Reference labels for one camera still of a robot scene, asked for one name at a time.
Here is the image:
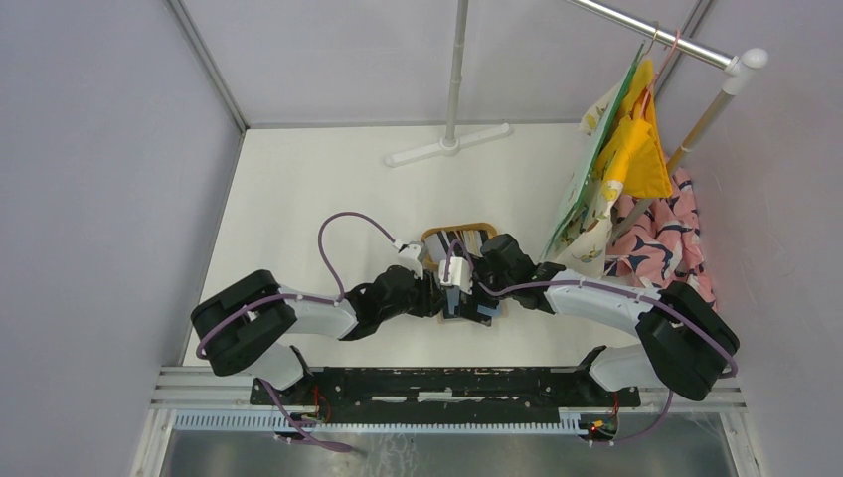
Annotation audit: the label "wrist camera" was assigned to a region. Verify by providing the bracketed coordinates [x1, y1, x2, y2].
[438, 256, 473, 294]
[393, 239, 428, 279]

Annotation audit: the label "white clothes rack stand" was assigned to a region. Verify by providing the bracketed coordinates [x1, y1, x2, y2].
[383, 0, 513, 168]

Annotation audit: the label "cards in holder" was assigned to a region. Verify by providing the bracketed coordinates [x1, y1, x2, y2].
[424, 227, 495, 261]

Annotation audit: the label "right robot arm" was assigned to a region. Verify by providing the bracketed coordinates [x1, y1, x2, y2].
[439, 234, 740, 405]

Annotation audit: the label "light blue card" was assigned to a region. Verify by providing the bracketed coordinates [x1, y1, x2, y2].
[442, 288, 503, 324]

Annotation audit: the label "green clothes hanger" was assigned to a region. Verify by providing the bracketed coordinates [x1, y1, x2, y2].
[542, 46, 644, 258]

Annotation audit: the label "white slotted cable duct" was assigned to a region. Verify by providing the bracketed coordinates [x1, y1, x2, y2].
[172, 410, 588, 436]

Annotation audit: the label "pink clothes hanger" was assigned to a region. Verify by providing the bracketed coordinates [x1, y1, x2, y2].
[639, 29, 681, 118]

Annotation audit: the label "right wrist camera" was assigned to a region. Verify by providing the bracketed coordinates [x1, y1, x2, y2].
[438, 256, 473, 294]

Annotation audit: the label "wooden card tray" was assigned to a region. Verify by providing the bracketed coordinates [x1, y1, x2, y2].
[441, 301, 507, 327]

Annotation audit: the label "white printed garment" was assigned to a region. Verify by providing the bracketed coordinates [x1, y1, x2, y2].
[541, 66, 636, 278]

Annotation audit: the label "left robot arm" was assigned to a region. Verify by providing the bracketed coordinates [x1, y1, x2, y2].
[190, 265, 446, 405]

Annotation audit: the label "wooden rack pole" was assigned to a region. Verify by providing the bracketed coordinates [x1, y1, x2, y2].
[609, 90, 734, 243]

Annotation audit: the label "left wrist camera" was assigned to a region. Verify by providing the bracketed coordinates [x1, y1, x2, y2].
[393, 239, 428, 279]

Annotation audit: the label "metal hanging rod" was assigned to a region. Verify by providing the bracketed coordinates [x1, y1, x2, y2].
[568, 0, 769, 78]

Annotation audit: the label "tan oval card holder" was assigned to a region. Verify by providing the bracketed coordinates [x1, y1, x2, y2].
[421, 223, 498, 271]

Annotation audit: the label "yellow garment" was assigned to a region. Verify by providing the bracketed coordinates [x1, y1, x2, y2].
[597, 59, 672, 204]

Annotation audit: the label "pink patterned garment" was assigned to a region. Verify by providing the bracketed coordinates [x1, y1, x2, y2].
[604, 168, 717, 308]

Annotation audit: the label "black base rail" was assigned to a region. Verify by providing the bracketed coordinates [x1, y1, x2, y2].
[279, 367, 641, 424]

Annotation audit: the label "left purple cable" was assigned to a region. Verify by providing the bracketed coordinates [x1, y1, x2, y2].
[194, 211, 403, 360]

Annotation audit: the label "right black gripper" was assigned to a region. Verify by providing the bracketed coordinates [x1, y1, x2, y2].
[454, 254, 515, 326]

